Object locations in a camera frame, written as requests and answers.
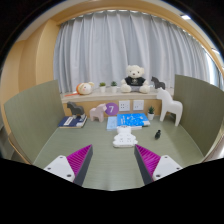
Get ceiling lights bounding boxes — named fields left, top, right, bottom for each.
left=179, top=13, right=224, bottom=73

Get small potted plant white pot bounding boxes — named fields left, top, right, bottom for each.
left=147, top=105, right=156, bottom=121
left=110, top=80, right=119, bottom=94
left=98, top=81, right=107, bottom=94

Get green desk partition panel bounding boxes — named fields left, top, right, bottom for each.
left=3, top=79, right=68, bottom=164
left=173, top=73, right=224, bottom=158

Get cream teddy bear black shirt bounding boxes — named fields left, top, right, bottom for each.
left=119, top=64, right=151, bottom=94

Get large white horse figure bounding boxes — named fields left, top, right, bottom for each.
left=156, top=87, right=184, bottom=127

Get dark grey horse figure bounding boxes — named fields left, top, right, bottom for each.
left=66, top=101, right=86, bottom=118

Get round yellow plush toy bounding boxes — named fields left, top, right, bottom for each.
left=75, top=81, right=96, bottom=96

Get pink horse figure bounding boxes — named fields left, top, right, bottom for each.
left=89, top=103, right=108, bottom=123

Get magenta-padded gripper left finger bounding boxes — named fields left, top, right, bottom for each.
left=43, top=143, right=94, bottom=187

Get black horse figure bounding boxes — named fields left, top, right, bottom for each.
left=150, top=75, right=167, bottom=90

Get light grey curtain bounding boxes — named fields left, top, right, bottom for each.
left=53, top=9, right=214, bottom=94

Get dark blue book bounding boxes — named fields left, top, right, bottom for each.
left=57, top=114, right=88, bottom=129

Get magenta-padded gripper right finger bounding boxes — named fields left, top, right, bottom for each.
left=134, top=143, right=183, bottom=186

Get purple round number sign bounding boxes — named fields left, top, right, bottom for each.
left=104, top=102, right=120, bottom=117

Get bright blue book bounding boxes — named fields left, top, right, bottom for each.
left=116, top=112, right=151, bottom=129

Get light blue booklet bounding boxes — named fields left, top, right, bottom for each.
left=106, top=115, right=119, bottom=132

